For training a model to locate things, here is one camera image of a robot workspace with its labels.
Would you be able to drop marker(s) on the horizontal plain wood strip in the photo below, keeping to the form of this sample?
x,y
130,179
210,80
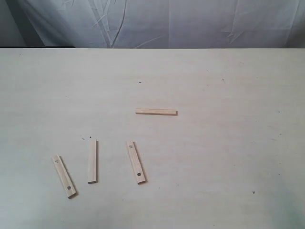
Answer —
x,y
145,111

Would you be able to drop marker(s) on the white fabric backdrop curtain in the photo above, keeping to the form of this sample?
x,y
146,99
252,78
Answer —
x,y
153,23

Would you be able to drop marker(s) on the wood strip with two magnets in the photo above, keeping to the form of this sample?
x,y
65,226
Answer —
x,y
135,162

